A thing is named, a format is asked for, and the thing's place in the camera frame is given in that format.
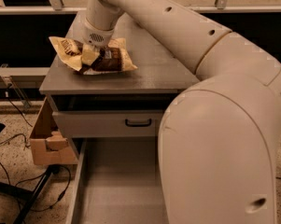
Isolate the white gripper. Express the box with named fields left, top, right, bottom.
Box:
left=81, top=19, right=115, bottom=65

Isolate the brown chip bag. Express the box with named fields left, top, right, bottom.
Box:
left=49, top=36, right=137, bottom=75

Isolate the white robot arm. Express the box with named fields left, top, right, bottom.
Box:
left=89, top=0, right=281, bottom=224

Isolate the grey drawer cabinet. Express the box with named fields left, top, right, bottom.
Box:
left=40, top=15, right=198, bottom=152

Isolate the closed grey upper drawer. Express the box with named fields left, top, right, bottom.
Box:
left=53, top=111, right=162, bottom=138

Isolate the open grey middle drawer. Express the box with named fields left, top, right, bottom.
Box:
left=65, top=137, right=168, bottom=224

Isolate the cardboard box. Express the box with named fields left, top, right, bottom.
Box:
left=29, top=99, right=77, bottom=165

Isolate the black stand leg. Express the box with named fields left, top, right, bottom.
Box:
left=0, top=165, right=60, bottom=224

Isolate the metal railing frame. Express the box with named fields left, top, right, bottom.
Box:
left=0, top=0, right=281, bottom=110

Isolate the black cable left floor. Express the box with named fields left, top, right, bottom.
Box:
left=0, top=83, right=72, bottom=224

